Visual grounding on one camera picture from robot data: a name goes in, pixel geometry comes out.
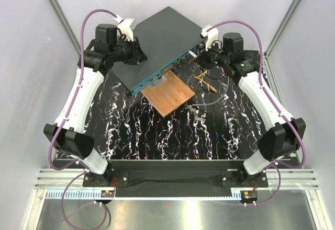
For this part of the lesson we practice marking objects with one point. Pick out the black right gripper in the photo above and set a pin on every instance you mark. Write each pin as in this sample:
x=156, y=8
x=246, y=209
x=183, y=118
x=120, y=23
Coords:
x=202, y=59

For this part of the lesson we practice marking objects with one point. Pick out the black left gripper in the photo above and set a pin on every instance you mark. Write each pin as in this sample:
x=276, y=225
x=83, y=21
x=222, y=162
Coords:
x=137, y=56

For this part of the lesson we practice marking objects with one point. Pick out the dark grey network switch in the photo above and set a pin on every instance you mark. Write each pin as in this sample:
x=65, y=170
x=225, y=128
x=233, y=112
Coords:
x=165, y=38

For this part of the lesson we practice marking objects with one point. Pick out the silver transceiver module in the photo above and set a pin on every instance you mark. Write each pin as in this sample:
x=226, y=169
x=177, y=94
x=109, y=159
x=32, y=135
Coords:
x=193, y=54
x=190, y=108
x=200, y=118

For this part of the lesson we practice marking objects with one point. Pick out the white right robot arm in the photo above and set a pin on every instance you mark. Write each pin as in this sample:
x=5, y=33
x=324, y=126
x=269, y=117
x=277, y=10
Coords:
x=283, y=131

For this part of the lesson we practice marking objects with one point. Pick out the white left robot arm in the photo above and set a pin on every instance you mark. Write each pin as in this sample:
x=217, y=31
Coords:
x=111, y=44

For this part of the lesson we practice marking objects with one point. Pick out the wooden board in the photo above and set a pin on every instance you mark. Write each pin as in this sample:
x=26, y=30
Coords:
x=168, y=96

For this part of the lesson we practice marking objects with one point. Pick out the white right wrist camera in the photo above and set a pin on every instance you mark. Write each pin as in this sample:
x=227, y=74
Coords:
x=210, y=34

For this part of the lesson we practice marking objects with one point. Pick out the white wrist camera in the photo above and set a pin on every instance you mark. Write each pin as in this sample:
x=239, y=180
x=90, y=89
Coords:
x=126, y=27
x=210, y=34

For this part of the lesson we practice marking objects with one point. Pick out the silver metal bracket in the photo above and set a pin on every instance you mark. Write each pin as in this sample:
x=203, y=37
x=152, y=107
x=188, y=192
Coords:
x=158, y=81

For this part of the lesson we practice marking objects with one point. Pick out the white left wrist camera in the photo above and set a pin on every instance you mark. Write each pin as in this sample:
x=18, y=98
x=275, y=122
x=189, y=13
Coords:
x=126, y=27

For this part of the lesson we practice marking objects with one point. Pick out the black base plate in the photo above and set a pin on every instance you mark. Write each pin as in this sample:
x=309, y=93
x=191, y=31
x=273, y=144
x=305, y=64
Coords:
x=173, y=171

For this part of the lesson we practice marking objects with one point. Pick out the aluminium frame rail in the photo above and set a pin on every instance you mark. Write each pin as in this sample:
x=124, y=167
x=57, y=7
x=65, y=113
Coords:
x=72, y=185

